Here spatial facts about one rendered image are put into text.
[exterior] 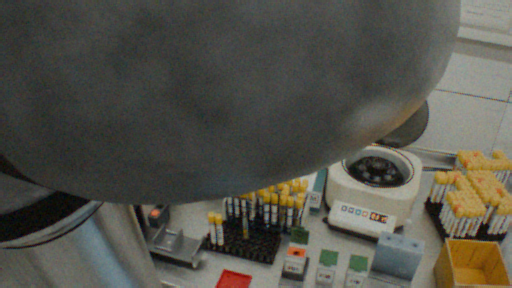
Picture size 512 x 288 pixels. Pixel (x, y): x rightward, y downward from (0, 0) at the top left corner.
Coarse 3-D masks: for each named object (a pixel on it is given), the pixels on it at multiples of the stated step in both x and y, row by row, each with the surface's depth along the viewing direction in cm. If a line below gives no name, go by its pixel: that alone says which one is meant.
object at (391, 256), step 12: (384, 240) 76; (396, 240) 76; (408, 240) 76; (420, 240) 75; (384, 252) 76; (396, 252) 75; (408, 252) 73; (420, 252) 73; (372, 264) 79; (384, 264) 78; (396, 264) 76; (408, 264) 75; (372, 276) 79; (384, 276) 78; (396, 276) 78; (408, 276) 77
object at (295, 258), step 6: (288, 246) 78; (294, 246) 78; (300, 246) 78; (306, 246) 78; (288, 252) 77; (294, 252) 77; (300, 252) 77; (306, 252) 79; (288, 258) 76; (294, 258) 76; (300, 258) 76; (288, 264) 76; (294, 264) 76; (300, 264) 75; (288, 270) 77; (294, 270) 77; (300, 270) 76
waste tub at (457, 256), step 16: (448, 240) 75; (464, 240) 75; (448, 256) 72; (464, 256) 77; (480, 256) 76; (496, 256) 72; (448, 272) 70; (464, 272) 78; (480, 272) 77; (496, 272) 70
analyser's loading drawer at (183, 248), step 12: (144, 228) 87; (156, 240) 82; (168, 240) 84; (180, 240) 83; (192, 240) 84; (204, 240) 83; (156, 252) 82; (168, 252) 81; (180, 252) 81; (192, 252) 81; (192, 264) 80
